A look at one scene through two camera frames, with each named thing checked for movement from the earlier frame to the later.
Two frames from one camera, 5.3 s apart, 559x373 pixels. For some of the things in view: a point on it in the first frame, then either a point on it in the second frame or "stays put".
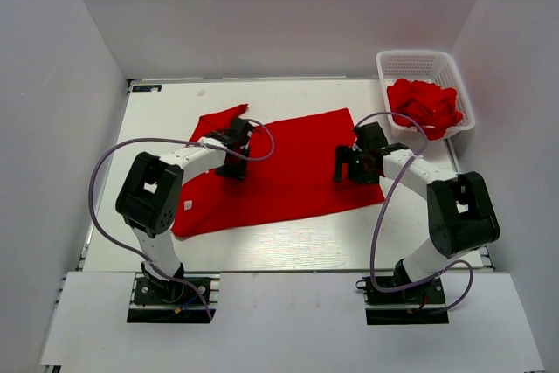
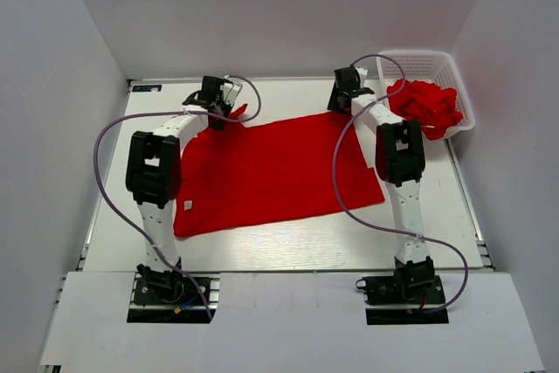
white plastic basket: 423,65 stays put
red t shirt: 290,174 stays put
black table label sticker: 146,87 stays put
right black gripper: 346,155 → 334,102
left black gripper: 235,173 → 228,107
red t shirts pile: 431,107 stays put
